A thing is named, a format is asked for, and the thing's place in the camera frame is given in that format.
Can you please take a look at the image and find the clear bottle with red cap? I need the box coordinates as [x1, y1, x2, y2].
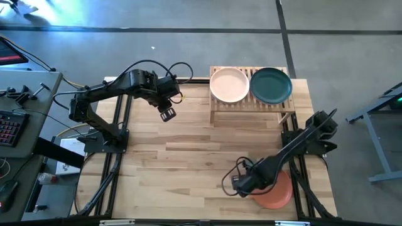
[36, 172, 59, 185]

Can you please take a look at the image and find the black device with green light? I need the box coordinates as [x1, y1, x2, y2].
[384, 83, 402, 110]

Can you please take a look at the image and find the yellow cable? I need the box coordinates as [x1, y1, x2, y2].
[62, 78, 87, 90]

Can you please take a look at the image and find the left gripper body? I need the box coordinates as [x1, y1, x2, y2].
[153, 76, 182, 123]

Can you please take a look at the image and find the orange plate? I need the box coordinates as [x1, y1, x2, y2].
[251, 169, 293, 210]

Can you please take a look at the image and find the black monitor cable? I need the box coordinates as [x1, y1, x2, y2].
[0, 33, 57, 72]

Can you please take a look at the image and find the backlit keyboard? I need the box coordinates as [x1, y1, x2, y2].
[0, 110, 31, 148]

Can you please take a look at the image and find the grey desk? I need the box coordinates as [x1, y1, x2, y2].
[0, 69, 63, 158]

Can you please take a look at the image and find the white box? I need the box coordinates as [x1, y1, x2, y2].
[55, 137, 87, 176]

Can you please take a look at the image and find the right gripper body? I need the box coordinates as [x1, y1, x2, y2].
[231, 163, 277, 198]

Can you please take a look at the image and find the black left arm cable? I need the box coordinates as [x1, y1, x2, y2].
[52, 58, 195, 106]

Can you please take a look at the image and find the black desk clamp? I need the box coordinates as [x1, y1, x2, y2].
[0, 82, 51, 106]

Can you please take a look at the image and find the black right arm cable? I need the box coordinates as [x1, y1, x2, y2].
[220, 156, 252, 197]

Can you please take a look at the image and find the silver bracket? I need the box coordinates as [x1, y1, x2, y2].
[274, 220, 311, 226]
[99, 219, 136, 226]

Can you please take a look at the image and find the grey-blue metal stand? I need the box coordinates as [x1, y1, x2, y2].
[345, 82, 402, 185]

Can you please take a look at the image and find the dark side desk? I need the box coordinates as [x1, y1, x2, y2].
[0, 153, 45, 222]

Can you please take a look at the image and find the dark green plate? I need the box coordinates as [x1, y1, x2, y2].
[249, 67, 293, 105]

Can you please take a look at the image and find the black monitor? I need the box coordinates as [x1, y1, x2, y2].
[0, 36, 30, 67]

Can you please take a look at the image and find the black beam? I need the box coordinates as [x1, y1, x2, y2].
[33, 137, 85, 169]

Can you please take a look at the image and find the cream plate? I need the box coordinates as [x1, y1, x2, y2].
[209, 67, 251, 104]

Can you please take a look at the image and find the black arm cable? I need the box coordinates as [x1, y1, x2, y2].
[52, 58, 195, 106]
[220, 156, 252, 197]

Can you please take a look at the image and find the wooden slatted shelf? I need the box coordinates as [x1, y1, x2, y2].
[209, 65, 296, 125]

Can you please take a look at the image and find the black computer mouse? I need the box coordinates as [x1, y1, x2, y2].
[0, 180, 19, 213]

